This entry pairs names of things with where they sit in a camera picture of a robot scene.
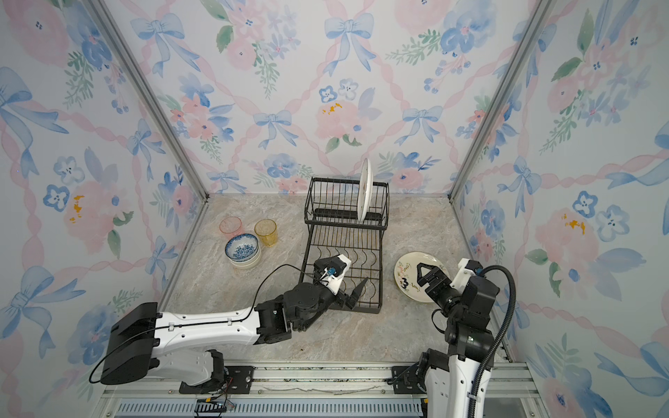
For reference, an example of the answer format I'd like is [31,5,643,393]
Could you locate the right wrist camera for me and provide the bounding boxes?
[451,258,483,294]

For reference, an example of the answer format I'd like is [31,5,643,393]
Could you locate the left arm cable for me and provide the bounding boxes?
[88,262,325,385]

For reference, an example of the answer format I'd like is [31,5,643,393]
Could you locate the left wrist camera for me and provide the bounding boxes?
[313,254,352,295]

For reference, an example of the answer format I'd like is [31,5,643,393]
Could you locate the black wire dish rack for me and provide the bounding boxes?
[300,177,390,314]

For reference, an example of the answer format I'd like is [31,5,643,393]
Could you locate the white blue floral bowl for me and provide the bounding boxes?
[225,233,260,263]

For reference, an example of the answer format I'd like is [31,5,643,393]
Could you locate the yellow glass cup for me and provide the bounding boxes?
[254,219,278,247]

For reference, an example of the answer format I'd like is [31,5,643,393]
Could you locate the cream plate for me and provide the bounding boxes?
[394,252,451,303]

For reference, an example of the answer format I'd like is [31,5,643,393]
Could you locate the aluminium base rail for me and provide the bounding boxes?
[101,359,547,418]

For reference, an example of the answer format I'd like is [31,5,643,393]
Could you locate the white floral plate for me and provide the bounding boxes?
[357,158,374,223]

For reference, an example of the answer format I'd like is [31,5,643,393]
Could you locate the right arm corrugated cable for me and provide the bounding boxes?
[467,265,517,418]

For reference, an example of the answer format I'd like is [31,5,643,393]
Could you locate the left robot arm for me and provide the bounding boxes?
[89,276,365,393]

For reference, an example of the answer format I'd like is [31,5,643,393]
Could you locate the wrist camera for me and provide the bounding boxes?
[451,258,483,294]
[313,254,352,295]

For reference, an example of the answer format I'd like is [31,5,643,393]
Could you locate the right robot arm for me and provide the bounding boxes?
[416,259,499,417]

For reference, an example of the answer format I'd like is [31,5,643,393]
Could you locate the pink glass cup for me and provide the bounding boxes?
[219,216,245,240]

